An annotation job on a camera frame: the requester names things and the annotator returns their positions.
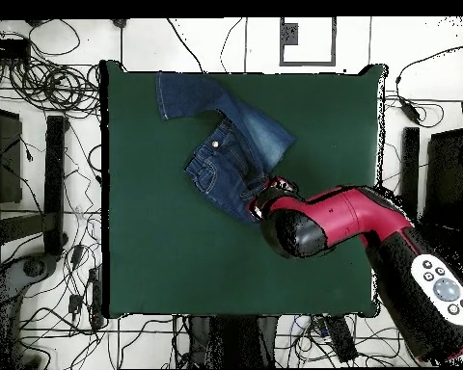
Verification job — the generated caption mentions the blue denim jeans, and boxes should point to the blue denim jeans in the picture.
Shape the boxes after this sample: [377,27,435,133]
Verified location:
[154,71,297,226]

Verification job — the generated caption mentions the black flat box device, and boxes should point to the black flat box device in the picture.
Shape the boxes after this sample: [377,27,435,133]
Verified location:
[0,37,32,61]

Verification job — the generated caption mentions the black metal bar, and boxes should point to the black metal bar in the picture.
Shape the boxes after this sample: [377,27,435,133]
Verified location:
[399,126,421,213]
[42,115,69,257]

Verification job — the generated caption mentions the dark green table cloth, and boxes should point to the dark green table cloth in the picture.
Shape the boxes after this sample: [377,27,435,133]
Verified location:
[99,59,389,319]

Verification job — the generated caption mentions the black power adapter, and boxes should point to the black power adapter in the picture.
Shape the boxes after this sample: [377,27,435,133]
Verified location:
[399,96,422,122]

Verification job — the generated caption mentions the black case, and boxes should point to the black case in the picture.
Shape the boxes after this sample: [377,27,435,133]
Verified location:
[422,128,463,232]
[0,107,24,205]

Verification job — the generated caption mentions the black power strip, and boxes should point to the black power strip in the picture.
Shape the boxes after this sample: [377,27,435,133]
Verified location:
[323,314,359,363]
[88,265,106,329]

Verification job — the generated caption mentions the grey square frame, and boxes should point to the grey square frame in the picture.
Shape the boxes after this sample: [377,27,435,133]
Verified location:
[279,16,338,67]

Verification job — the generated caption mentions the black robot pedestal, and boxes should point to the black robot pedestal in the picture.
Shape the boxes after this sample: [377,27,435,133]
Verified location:
[186,315,280,369]

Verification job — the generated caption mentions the coiled black cable bundle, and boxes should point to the coiled black cable bundle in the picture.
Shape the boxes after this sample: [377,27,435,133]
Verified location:
[7,57,101,117]

